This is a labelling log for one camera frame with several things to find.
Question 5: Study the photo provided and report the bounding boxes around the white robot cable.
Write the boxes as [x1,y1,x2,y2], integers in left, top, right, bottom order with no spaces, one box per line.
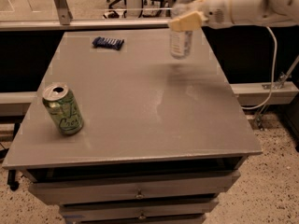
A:
[241,26,278,111]

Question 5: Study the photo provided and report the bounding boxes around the metal window frame rail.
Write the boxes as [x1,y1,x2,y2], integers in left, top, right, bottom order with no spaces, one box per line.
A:
[0,0,170,32]

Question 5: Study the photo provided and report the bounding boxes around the blue rxbar wrapper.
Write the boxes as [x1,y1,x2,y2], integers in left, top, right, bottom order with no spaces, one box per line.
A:
[93,36,124,50]

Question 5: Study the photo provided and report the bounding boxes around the grey drawer cabinet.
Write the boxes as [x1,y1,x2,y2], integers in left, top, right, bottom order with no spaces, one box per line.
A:
[3,29,262,224]

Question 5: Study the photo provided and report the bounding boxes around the green la croix can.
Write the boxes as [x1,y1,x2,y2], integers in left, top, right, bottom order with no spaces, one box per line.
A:
[42,82,83,135]

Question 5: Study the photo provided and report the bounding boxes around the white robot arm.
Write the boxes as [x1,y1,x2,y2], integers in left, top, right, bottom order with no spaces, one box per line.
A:
[168,0,299,32]

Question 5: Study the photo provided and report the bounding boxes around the clear plastic water bottle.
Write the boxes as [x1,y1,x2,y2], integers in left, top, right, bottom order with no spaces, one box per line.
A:
[170,0,192,60]

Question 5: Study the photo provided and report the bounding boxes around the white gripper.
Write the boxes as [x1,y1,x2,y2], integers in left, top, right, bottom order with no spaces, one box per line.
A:
[168,0,233,32]

